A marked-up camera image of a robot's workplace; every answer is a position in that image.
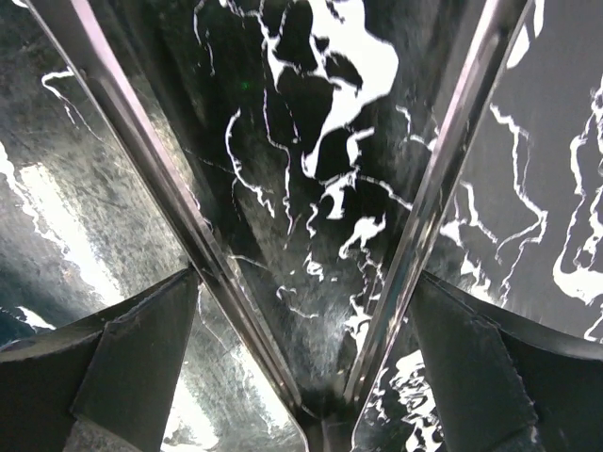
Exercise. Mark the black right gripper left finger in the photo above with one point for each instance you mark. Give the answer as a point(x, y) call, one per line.
point(114, 371)

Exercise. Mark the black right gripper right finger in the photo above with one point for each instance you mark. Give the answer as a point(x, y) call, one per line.
point(502, 382)

